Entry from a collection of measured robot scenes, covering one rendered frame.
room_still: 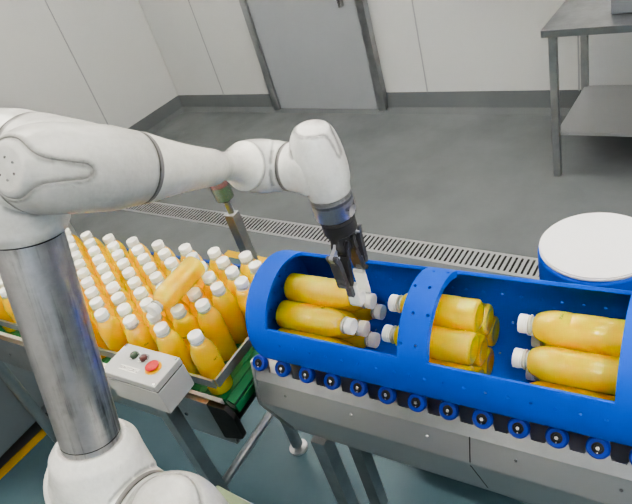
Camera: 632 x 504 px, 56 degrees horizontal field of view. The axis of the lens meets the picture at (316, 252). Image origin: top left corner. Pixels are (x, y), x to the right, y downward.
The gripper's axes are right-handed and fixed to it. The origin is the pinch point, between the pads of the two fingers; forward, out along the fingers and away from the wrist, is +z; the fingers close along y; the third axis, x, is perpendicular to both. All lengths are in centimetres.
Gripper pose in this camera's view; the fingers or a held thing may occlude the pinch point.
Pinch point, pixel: (358, 287)
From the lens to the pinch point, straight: 137.8
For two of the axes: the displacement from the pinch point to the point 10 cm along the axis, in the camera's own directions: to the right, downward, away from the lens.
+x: -8.4, -1.0, 5.4
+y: 4.8, -6.1, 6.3
